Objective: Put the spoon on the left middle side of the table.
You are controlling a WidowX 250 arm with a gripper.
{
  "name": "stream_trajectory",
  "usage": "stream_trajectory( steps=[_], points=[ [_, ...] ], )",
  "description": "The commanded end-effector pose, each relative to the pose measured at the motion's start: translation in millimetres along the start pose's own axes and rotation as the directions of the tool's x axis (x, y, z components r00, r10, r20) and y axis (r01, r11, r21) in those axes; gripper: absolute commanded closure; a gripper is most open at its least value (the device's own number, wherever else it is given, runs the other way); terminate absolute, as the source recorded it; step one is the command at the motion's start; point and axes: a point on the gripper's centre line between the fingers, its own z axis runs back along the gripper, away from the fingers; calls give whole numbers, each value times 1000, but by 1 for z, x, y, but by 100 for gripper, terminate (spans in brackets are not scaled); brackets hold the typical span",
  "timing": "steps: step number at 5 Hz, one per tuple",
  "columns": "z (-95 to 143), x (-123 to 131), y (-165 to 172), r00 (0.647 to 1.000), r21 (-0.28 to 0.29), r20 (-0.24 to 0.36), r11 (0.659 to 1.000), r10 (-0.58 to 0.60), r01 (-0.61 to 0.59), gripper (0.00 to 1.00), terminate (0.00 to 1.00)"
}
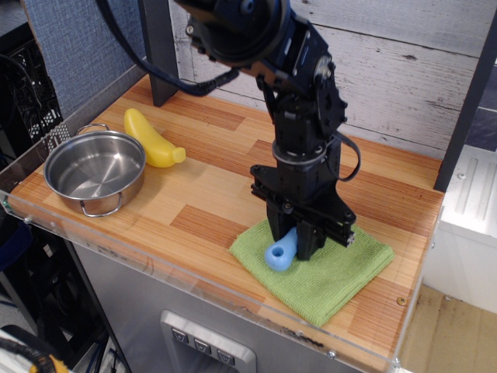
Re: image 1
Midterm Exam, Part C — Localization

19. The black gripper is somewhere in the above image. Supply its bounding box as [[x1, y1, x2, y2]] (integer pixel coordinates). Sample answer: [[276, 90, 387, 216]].
[[250, 135, 357, 260]]

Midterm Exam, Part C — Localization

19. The blue and grey scoop spoon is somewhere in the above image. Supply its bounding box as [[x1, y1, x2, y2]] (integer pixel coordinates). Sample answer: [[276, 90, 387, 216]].
[[264, 227, 297, 272]]

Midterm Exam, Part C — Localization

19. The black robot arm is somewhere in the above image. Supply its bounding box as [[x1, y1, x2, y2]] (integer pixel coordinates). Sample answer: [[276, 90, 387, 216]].
[[181, 1, 356, 260]]

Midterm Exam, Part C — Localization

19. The green folded cloth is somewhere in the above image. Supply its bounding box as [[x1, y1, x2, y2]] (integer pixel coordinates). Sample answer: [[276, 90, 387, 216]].
[[230, 221, 394, 326]]

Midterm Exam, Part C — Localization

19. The silver dispenser button panel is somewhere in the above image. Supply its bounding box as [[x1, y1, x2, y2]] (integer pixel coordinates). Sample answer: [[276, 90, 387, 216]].
[[160, 310, 257, 372]]

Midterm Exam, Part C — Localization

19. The clear acrylic table guard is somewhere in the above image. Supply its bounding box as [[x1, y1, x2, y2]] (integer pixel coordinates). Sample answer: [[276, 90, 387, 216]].
[[1, 78, 443, 372]]

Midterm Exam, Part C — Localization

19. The yellow plastic banana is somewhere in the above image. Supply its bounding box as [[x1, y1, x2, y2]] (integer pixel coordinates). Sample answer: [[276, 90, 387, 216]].
[[123, 108, 186, 168]]

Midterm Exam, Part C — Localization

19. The white ribbed appliance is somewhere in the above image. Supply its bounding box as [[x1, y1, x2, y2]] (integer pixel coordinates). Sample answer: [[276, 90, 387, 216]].
[[422, 145, 496, 313]]

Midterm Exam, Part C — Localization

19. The stainless steel pot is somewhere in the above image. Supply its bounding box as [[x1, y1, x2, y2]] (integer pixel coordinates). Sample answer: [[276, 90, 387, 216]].
[[43, 124, 146, 218]]

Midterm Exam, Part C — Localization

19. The yellow object at bottom left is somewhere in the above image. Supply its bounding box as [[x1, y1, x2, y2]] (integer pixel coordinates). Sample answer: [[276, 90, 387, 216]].
[[29, 359, 69, 373]]

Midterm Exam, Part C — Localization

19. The black plastic crate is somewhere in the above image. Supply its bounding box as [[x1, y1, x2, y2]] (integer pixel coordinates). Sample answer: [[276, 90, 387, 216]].
[[1, 23, 63, 168]]

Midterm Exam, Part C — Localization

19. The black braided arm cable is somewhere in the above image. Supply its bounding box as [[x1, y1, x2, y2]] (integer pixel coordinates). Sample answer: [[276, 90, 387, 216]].
[[95, 0, 240, 97]]

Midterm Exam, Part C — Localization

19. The dark left frame post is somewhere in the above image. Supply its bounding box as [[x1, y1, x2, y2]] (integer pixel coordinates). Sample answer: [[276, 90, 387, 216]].
[[138, 0, 179, 107]]

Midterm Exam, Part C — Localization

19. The dark frame post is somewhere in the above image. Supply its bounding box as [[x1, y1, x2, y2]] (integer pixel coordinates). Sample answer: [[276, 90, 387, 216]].
[[138, 0, 179, 107], [433, 12, 496, 193]]

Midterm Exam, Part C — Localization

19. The dark right frame post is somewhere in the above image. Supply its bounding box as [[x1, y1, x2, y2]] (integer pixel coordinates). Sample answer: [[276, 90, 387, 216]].
[[433, 12, 496, 193]]

